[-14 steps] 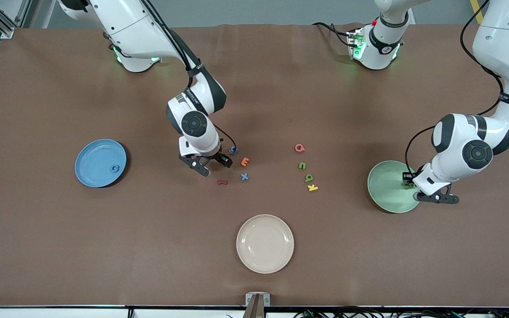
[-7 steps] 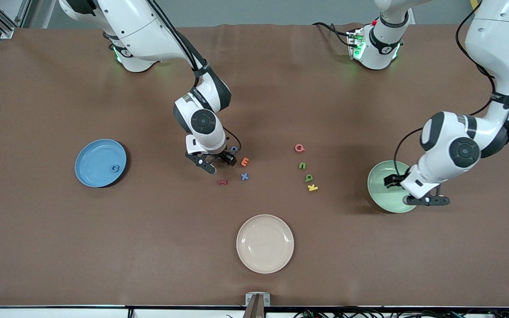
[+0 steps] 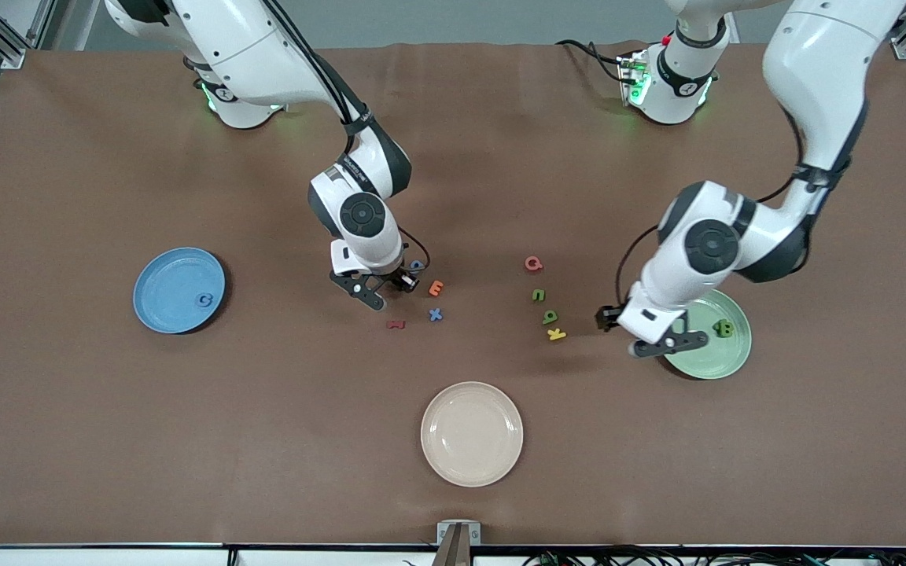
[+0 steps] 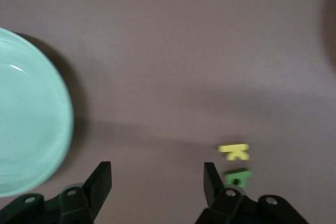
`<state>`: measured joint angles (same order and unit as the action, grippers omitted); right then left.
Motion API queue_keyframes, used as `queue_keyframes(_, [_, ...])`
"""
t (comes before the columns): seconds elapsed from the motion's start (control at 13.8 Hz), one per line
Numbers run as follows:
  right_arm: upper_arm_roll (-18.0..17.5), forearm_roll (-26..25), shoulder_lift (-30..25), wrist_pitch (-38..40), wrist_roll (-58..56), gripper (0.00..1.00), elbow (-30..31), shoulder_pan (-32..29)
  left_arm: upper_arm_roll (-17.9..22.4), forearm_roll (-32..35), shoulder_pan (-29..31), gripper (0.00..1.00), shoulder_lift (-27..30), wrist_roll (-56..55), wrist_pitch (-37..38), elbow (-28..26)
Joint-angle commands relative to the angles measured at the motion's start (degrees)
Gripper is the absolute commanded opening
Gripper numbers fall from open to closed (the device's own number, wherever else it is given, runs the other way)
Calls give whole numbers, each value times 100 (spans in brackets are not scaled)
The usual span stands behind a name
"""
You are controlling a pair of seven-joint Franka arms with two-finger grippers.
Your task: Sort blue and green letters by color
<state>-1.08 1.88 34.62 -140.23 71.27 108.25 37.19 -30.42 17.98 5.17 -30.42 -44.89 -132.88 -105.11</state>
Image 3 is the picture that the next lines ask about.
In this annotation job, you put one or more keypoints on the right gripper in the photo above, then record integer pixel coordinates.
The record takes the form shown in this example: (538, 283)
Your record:
(399, 280)

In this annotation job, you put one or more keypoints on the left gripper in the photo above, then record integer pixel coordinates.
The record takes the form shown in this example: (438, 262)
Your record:
(607, 317)

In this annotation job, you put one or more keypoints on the green foam letter B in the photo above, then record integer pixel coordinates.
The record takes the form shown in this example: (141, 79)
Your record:
(727, 326)

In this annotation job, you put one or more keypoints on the green foam letter d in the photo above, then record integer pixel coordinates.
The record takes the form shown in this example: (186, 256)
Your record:
(551, 317)

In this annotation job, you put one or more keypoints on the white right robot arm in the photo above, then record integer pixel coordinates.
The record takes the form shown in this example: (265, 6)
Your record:
(248, 47)

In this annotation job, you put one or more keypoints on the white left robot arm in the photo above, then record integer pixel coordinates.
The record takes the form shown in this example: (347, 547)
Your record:
(815, 63)

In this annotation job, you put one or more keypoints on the green plate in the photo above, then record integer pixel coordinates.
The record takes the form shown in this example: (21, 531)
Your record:
(716, 358)

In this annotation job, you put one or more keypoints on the orange foam letter E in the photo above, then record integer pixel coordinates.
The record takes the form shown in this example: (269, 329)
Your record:
(433, 288)

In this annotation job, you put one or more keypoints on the yellow foam letter K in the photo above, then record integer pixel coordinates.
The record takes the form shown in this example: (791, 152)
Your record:
(557, 334)

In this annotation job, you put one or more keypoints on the pink foam letter Q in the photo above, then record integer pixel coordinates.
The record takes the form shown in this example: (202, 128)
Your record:
(526, 264)

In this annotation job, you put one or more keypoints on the brown table cover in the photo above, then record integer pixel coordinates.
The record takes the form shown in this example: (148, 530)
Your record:
(264, 432)

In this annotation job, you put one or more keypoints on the beige plate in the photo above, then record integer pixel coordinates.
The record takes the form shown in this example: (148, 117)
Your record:
(472, 434)

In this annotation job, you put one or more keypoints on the blue plate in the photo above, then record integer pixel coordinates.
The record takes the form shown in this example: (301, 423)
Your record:
(174, 291)

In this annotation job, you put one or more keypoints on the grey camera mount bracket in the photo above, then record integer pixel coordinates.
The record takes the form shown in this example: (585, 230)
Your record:
(458, 542)

